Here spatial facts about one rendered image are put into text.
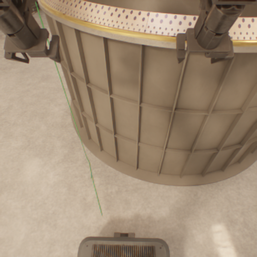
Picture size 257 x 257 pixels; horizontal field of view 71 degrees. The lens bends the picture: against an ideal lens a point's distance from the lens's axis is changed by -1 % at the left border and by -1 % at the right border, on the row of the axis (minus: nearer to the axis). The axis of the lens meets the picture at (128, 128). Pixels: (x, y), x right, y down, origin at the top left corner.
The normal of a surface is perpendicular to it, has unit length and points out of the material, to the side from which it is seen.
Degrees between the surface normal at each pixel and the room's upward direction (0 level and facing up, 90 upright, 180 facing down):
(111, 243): 0
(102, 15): 43
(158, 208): 0
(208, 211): 0
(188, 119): 90
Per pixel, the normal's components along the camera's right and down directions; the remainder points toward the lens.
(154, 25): -0.23, 0.00
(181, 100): -0.18, 0.74
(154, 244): -0.01, -0.66
